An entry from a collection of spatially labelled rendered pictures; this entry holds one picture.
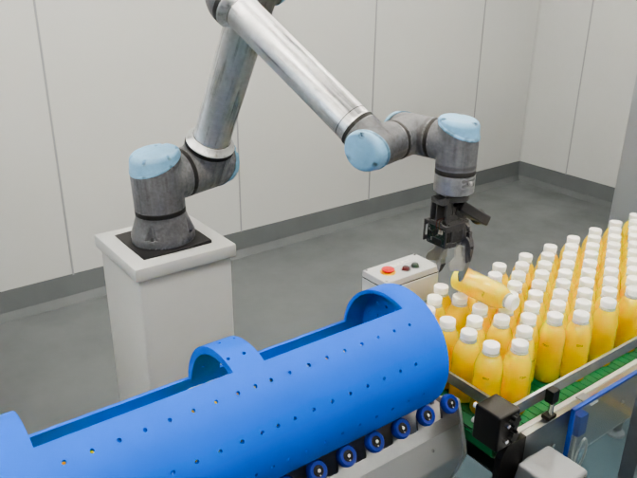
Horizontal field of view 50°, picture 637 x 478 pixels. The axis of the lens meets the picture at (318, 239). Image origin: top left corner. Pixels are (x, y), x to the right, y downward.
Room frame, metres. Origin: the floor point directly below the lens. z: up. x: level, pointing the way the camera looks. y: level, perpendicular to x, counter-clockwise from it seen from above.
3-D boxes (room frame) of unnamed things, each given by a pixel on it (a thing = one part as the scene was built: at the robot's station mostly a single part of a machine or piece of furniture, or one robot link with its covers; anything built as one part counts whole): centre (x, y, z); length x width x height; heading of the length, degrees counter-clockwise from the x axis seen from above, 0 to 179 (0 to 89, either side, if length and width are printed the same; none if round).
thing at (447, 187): (1.44, -0.30, 1.44); 0.10 x 0.09 x 0.05; 37
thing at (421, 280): (1.72, -0.23, 1.05); 0.20 x 0.10 x 0.10; 127
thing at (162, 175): (1.90, 0.47, 1.29); 0.17 x 0.15 x 0.18; 139
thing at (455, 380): (1.41, -0.30, 0.96); 0.40 x 0.01 x 0.03; 37
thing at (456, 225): (1.44, -0.30, 1.36); 0.09 x 0.08 x 0.12; 127
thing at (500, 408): (1.23, -0.39, 0.95); 0.10 x 0.07 x 0.10; 37
